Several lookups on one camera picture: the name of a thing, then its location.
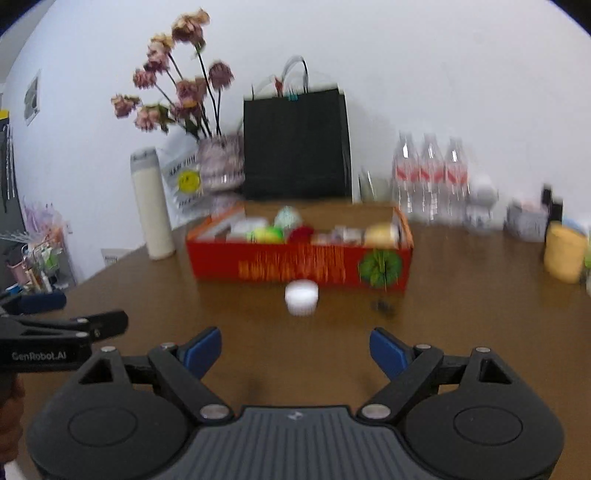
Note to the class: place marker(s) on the dark cabinet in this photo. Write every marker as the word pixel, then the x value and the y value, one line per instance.
pixel 9 184

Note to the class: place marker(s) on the person's left hand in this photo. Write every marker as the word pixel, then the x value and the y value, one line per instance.
pixel 13 429

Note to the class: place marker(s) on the white wall socket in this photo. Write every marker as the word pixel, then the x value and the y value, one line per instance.
pixel 112 257

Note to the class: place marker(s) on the green tissue packet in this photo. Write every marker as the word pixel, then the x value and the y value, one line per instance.
pixel 267 235

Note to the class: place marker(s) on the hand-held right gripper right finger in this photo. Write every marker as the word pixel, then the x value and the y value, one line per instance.
pixel 385 351

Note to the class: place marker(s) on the purple knitted vase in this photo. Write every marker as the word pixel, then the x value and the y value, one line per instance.
pixel 221 161

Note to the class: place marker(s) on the wooden desktop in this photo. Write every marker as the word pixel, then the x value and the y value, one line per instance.
pixel 461 304

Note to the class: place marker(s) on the white plastic box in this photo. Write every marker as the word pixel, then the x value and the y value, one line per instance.
pixel 242 230

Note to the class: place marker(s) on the white robot figurine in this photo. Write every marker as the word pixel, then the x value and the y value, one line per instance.
pixel 482 198

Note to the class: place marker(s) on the black bottle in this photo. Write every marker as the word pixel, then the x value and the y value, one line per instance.
pixel 552 203

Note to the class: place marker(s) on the wall poster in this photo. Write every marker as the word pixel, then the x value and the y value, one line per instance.
pixel 32 98

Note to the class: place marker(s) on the cream thermos bottle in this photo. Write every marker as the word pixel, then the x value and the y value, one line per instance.
pixel 152 212

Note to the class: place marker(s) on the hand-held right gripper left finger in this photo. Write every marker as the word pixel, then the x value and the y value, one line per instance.
pixel 203 351

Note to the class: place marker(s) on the clear smiley plastic bag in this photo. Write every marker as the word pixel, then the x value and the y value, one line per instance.
pixel 187 184

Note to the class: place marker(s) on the clear glass container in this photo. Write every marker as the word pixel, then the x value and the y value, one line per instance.
pixel 375 187

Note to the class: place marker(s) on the black paper bag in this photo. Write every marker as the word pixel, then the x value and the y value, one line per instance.
pixel 295 147

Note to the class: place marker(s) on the grey box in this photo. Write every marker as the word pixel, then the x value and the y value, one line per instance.
pixel 526 221

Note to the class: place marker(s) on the red cardboard box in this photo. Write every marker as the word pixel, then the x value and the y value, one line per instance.
pixel 300 272

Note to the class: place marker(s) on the yellow plush toy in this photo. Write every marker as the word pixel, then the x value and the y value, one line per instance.
pixel 381 234

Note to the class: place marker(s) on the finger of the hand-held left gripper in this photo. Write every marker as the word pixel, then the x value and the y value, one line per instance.
pixel 41 301
pixel 108 322

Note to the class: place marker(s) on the red rose flower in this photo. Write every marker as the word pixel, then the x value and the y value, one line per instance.
pixel 302 233

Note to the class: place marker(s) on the dried pink flowers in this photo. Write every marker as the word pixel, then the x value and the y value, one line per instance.
pixel 187 92

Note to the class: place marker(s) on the yellow cup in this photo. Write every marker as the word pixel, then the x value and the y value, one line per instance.
pixel 565 254

